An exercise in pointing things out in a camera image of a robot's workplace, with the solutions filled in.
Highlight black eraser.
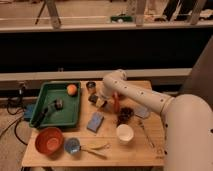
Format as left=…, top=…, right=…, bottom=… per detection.
left=88, top=94, right=98, bottom=104

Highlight green plastic tray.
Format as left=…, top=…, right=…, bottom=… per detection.
left=30, top=81, right=81, bottom=129

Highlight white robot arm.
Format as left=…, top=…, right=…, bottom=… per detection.
left=100, top=69, right=213, bottom=171

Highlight white cup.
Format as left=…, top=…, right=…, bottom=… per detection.
left=116, top=124, right=134, bottom=144

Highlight black cables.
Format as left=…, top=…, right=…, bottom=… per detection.
left=0, top=96, right=29, bottom=146

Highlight wooden table board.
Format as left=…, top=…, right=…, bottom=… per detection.
left=22, top=81, right=164, bottom=167

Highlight red bowl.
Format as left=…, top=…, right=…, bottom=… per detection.
left=35, top=127, right=64, bottom=156

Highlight black handled brush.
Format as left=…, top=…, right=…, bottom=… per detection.
left=33, top=99, right=63, bottom=128

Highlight blue sponge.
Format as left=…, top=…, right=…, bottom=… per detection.
left=87, top=112, right=104, bottom=133

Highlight yellow plastic spoon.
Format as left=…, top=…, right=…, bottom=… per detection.
left=83, top=143, right=110, bottom=150

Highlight small metal cup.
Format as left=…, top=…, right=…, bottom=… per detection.
left=86, top=81, right=96, bottom=94

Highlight blue box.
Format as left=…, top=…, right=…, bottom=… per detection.
left=24, top=104, right=35, bottom=121

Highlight blue transparent cup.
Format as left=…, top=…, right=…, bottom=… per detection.
left=64, top=137, right=80, bottom=155

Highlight grey blue cloth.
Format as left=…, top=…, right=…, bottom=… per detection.
left=134, top=106, right=150, bottom=119

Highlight orange ball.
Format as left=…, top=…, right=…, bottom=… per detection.
left=67, top=84, right=77, bottom=96

